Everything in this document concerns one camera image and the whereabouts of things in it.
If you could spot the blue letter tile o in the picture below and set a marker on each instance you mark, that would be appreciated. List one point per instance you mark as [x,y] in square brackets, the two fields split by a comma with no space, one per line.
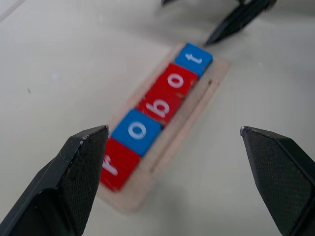
[123,130]

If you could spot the red letter tile b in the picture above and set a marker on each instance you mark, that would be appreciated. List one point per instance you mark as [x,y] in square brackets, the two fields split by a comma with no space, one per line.
[150,100]

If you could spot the blue letter tile t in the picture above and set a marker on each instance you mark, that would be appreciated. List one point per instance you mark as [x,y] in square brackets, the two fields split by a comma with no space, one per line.
[189,50]

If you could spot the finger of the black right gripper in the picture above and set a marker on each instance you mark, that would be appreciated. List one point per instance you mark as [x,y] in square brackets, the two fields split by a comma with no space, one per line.
[166,2]
[236,22]

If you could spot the red letter tile r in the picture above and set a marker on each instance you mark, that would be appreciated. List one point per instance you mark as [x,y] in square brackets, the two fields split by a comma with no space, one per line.
[126,153]

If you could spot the red letter tile o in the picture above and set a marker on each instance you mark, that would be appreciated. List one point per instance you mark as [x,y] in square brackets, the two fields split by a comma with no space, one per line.
[169,71]

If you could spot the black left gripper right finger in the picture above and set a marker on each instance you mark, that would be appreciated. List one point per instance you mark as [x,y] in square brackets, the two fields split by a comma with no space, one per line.
[283,182]

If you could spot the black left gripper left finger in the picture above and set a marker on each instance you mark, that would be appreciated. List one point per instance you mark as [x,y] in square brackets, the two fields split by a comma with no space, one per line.
[61,186]

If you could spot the wooden letter tray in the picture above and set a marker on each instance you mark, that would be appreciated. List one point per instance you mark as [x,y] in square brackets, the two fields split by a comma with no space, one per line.
[172,152]

